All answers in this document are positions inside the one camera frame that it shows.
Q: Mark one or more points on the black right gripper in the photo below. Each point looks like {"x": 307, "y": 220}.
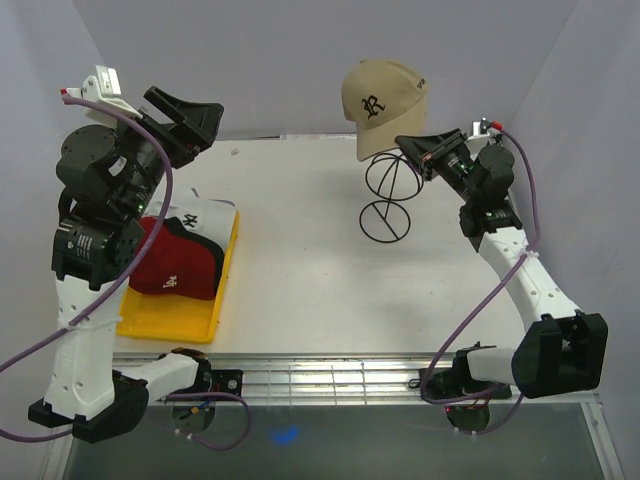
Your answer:
{"x": 430, "y": 150}

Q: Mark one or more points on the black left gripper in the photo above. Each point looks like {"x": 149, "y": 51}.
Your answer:
{"x": 183, "y": 142}

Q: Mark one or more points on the beige baseball cap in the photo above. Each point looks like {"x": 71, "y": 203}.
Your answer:
{"x": 384, "y": 99}

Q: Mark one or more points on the white baseball cap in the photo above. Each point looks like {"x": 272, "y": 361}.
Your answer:
{"x": 213, "y": 219}

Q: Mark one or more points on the black baseball cap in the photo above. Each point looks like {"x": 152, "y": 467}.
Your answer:
{"x": 204, "y": 263}

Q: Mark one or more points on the red baseball cap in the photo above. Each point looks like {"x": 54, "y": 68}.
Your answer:
{"x": 159, "y": 273}

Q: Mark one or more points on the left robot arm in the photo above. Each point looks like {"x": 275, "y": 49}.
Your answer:
{"x": 110, "y": 174}

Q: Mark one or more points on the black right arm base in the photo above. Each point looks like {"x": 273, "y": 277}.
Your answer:
{"x": 467, "y": 401}

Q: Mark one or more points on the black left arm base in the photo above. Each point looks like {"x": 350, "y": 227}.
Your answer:
{"x": 197, "y": 418}

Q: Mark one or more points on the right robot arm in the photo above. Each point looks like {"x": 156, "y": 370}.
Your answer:
{"x": 563, "y": 347}

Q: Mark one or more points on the yellow plastic tray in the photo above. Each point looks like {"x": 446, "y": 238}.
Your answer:
{"x": 174, "y": 318}

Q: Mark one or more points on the black wire hat stand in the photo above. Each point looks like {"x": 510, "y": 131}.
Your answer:
{"x": 393, "y": 181}

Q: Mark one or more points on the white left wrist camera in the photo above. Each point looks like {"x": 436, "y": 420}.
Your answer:
{"x": 101, "y": 91}

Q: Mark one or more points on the aluminium table edge rail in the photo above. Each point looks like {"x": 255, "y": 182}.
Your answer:
{"x": 292, "y": 381}

